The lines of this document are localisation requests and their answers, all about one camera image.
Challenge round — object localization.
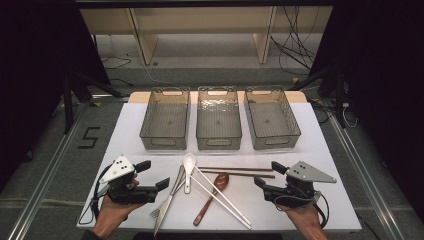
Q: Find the bundle of black cables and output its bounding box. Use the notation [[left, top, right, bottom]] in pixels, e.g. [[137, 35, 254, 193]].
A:
[[270, 5, 318, 76]]

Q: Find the clear grey plastic bin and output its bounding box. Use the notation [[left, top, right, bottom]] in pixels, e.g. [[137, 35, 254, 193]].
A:
[[243, 85, 302, 151], [139, 86, 192, 151], [195, 85, 243, 151]]

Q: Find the white table sheet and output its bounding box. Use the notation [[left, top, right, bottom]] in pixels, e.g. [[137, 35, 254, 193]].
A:
[[76, 101, 363, 232]]

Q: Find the metal fork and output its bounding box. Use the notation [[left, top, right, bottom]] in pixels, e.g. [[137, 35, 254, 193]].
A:
[[148, 173, 188, 220]]

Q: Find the black tripod stand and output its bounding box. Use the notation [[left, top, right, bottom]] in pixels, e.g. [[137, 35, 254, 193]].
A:
[[288, 63, 348, 129], [61, 71, 126, 134]]

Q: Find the dark curtain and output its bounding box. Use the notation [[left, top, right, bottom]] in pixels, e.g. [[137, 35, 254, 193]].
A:
[[309, 0, 424, 214], [0, 0, 112, 193]]

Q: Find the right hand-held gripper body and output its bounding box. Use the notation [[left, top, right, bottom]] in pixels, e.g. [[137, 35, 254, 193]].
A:
[[263, 161, 338, 209]]

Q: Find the brown wooden chopstick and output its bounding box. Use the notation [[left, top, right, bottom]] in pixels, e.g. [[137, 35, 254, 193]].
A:
[[199, 170, 276, 179], [197, 166, 274, 172]]

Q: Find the thin black floor cable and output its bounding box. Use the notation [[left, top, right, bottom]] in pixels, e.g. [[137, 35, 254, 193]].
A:
[[101, 54, 133, 70]]

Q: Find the aluminium floor rail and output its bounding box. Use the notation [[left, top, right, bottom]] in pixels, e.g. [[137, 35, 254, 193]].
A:
[[328, 114, 408, 240], [6, 94, 131, 240]]

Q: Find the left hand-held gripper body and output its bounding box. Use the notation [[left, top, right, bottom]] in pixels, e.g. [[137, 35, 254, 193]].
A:
[[99, 154, 158, 205]]

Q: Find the light wooden desk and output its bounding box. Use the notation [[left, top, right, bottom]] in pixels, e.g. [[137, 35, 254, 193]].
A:
[[79, 5, 334, 66]]

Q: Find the white floor cable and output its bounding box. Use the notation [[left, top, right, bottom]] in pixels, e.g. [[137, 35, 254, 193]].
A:
[[143, 63, 174, 86]]

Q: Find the white plug with cable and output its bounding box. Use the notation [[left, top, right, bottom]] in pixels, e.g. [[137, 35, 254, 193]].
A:
[[342, 102, 358, 128]]

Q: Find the person's right hand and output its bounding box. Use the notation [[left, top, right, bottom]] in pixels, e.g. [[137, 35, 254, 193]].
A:
[[279, 205, 322, 231]]

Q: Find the right hand-held gripper cable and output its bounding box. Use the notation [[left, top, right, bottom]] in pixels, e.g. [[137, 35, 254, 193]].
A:
[[274, 191, 331, 229]]

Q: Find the white ceramic spoon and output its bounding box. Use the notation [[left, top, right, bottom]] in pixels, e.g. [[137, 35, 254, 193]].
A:
[[182, 152, 198, 195]]

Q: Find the brown wooden spoon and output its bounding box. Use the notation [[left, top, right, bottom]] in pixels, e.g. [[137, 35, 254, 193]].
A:
[[192, 171, 230, 227]]

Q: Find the person's left hand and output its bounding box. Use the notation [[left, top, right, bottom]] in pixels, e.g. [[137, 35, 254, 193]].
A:
[[92, 195, 146, 238]]

